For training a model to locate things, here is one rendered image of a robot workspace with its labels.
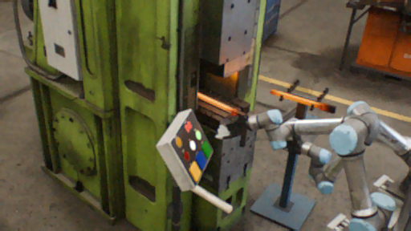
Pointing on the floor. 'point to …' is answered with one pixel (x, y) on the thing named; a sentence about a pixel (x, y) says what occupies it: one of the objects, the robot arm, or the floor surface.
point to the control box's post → (176, 205)
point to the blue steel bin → (271, 18)
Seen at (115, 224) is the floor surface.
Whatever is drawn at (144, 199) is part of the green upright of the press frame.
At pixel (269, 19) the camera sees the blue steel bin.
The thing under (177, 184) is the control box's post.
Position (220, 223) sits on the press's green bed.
